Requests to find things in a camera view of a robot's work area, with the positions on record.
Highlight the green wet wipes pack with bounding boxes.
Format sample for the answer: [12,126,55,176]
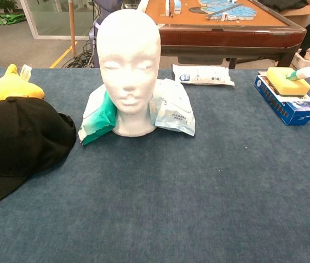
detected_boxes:
[78,86,117,145]

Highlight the open cardboard carton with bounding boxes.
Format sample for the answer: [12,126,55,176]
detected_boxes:
[275,4,310,28]

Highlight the white foam mannequin head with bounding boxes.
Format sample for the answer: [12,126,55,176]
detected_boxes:
[96,9,161,137]

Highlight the yellow sponge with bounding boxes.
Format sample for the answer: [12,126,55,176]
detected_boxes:
[266,67,310,96]

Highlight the blue mahjong tile cluster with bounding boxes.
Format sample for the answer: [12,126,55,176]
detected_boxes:
[198,0,257,21]

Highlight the green bag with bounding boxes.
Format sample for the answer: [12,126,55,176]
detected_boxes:
[0,13,27,27]

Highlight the white printed tissue packet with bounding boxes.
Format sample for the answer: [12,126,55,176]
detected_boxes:
[173,63,235,87]

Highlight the brown mahjong table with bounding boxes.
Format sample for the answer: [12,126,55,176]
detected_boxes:
[138,0,308,70]

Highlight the wooden pole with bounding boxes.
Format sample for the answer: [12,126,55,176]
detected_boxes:
[68,0,77,58]

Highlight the upright white mahjong tiles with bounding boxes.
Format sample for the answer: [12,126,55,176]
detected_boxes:
[165,0,183,16]

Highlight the blue cardboard box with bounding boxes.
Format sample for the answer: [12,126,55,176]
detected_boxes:
[254,71,310,126]

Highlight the yellow plush dinosaur toy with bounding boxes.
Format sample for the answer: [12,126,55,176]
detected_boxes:
[0,64,45,108]

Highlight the blue-grey machine base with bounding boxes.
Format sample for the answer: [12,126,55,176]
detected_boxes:
[88,0,123,68]

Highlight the black cable bundle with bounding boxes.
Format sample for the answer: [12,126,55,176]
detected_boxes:
[61,41,96,68]

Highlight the blue felt table cover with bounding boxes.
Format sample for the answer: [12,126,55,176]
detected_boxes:
[0,67,310,263]

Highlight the black folded cloth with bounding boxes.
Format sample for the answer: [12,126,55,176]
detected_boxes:
[259,0,309,12]

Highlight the small white green-labelled bottle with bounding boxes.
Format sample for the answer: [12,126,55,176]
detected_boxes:
[285,66,310,82]

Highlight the black baseball cap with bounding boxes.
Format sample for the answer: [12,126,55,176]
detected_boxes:
[0,96,77,211]

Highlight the light blue wet wipes pack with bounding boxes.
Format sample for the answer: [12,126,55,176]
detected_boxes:
[149,78,196,137]

